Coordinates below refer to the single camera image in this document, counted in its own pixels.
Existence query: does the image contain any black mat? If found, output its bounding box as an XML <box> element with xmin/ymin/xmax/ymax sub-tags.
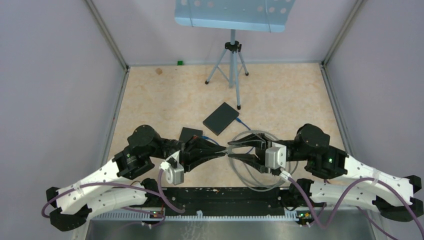
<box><xmin>179</xmin><ymin>127</ymin><xmax>204</xmax><ymax>143</ymax></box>

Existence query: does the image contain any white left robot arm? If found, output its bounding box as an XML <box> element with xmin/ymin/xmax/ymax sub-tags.
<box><xmin>41</xmin><ymin>124</ymin><xmax>226</xmax><ymax>232</ymax></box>

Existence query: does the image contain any blue ethernet cable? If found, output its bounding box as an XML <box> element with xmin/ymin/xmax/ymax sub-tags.
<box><xmin>201</xmin><ymin>118</ymin><xmax>257</xmax><ymax>155</ymax></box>

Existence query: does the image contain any black network switch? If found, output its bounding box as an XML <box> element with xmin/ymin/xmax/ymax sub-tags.
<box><xmin>202</xmin><ymin>102</ymin><xmax>240</xmax><ymax>136</ymax></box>

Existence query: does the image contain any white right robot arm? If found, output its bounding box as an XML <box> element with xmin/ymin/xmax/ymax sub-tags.
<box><xmin>229</xmin><ymin>123</ymin><xmax>424</xmax><ymax>222</ymax></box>

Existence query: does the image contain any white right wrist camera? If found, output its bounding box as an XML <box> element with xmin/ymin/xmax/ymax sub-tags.
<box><xmin>264</xmin><ymin>143</ymin><xmax>291</xmax><ymax>182</ymax></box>

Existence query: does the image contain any light blue tripod stand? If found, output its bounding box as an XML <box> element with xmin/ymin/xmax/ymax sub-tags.
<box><xmin>174</xmin><ymin>0</ymin><xmax>295</xmax><ymax>110</ymax></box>

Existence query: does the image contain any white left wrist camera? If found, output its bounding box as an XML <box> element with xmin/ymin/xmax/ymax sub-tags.
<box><xmin>159</xmin><ymin>156</ymin><xmax>184</xmax><ymax>186</ymax></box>

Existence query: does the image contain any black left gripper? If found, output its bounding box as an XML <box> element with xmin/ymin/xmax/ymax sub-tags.
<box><xmin>146</xmin><ymin>135</ymin><xmax>227</xmax><ymax>174</ymax></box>

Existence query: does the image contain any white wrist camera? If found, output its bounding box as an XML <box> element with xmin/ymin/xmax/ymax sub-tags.
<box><xmin>159</xmin><ymin>156</ymin><xmax>184</xmax><ymax>186</ymax></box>
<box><xmin>264</xmin><ymin>143</ymin><xmax>291</xmax><ymax>182</ymax></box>

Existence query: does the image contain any grey cable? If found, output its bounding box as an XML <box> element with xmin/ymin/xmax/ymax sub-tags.
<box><xmin>215</xmin><ymin>130</ymin><xmax>299</xmax><ymax>192</ymax></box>

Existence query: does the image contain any small wooden cube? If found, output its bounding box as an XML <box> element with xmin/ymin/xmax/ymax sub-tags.
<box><xmin>155</xmin><ymin>68</ymin><xmax>163</xmax><ymax>75</ymax></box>

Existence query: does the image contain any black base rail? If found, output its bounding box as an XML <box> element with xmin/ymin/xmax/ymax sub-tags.
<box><xmin>163</xmin><ymin>187</ymin><xmax>307</xmax><ymax>217</ymax></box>

